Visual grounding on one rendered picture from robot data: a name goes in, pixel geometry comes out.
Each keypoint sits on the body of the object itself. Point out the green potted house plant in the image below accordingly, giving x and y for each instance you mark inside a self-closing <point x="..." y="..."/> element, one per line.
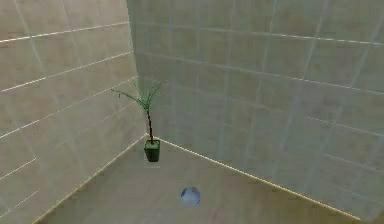
<point x="152" y="151"/>

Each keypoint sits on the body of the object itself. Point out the pale blue ball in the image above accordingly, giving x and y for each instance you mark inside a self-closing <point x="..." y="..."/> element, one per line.
<point x="190" y="196"/>

